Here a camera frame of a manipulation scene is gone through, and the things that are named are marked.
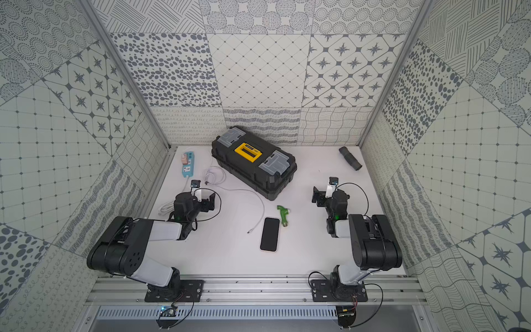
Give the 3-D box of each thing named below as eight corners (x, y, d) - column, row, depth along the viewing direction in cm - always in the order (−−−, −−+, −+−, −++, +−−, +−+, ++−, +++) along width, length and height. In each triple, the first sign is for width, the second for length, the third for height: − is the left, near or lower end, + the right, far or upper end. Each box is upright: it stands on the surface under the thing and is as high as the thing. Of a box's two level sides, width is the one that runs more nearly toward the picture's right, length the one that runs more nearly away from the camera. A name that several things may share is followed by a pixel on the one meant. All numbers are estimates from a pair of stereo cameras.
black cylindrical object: (355, 171, 111) (357, 167, 109) (338, 150, 121) (339, 147, 119) (360, 169, 112) (362, 166, 110) (343, 148, 122) (344, 145, 120)
